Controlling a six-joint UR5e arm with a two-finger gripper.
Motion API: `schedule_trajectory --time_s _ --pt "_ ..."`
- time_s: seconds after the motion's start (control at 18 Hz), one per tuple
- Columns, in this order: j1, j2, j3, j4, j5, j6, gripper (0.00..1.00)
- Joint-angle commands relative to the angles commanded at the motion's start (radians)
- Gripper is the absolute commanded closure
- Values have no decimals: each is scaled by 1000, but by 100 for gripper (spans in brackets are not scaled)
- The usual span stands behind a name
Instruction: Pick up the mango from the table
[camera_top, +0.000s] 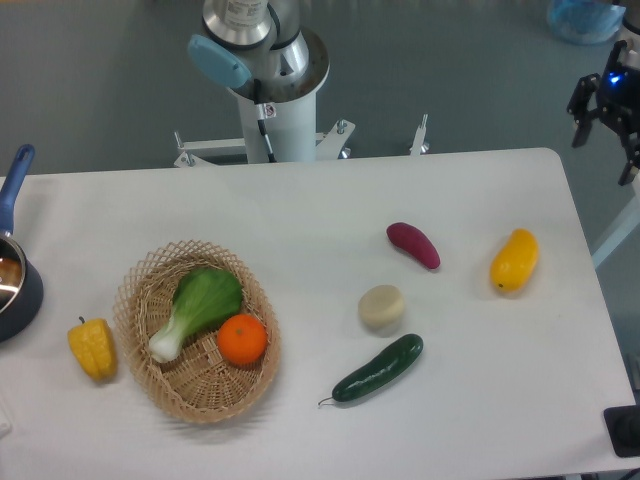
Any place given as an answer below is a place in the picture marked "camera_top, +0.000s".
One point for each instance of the blue plastic bag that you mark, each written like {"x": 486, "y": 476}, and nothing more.
{"x": 584, "y": 22}

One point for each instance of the blue-handled saucepan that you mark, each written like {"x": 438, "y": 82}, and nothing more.
{"x": 22, "y": 290}

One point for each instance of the green bok choy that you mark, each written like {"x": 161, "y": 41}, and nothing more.
{"x": 205, "y": 298}

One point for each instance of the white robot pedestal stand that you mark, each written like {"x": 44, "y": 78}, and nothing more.
{"x": 272, "y": 132}

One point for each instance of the orange fruit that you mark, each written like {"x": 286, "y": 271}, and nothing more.
{"x": 242, "y": 339}

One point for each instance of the woven wicker basket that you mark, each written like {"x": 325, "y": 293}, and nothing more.
{"x": 199, "y": 386}

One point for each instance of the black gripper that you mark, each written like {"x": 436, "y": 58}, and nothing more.
{"x": 617, "y": 104}

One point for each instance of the yellow bell pepper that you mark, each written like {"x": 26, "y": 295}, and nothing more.
{"x": 92, "y": 344}

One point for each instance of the yellow mango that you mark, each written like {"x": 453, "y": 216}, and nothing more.
{"x": 513, "y": 266}

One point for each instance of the purple sweet potato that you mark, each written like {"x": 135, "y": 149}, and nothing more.
{"x": 413, "y": 242}

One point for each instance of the green cucumber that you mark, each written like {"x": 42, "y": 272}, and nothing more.
{"x": 381, "y": 370}

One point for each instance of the beige round bun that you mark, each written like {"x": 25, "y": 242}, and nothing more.
{"x": 381, "y": 307}

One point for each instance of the black device at table edge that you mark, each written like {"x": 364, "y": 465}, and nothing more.
{"x": 622, "y": 424}

